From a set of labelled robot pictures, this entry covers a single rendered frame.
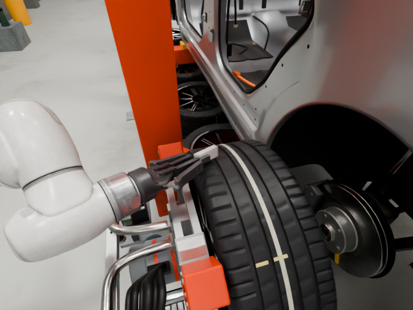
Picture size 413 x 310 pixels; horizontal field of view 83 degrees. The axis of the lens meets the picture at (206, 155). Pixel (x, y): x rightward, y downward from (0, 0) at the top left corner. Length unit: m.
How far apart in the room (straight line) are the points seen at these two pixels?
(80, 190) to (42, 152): 0.09
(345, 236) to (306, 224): 0.34
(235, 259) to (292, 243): 0.13
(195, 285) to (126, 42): 0.62
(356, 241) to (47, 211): 0.85
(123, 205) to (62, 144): 0.15
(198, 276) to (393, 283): 1.71
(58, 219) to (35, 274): 1.59
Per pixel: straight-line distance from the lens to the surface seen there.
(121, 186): 0.48
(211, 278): 0.48
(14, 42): 5.97
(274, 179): 0.59
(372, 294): 1.95
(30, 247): 0.47
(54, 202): 0.46
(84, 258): 1.93
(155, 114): 0.85
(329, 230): 0.93
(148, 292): 0.59
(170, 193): 0.62
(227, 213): 0.52
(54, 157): 0.48
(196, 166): 0.54
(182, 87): 2.43
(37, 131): 0.49
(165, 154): 0.74
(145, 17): 0.73
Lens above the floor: 1.61
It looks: 43 degrees down
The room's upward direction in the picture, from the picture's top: straight up
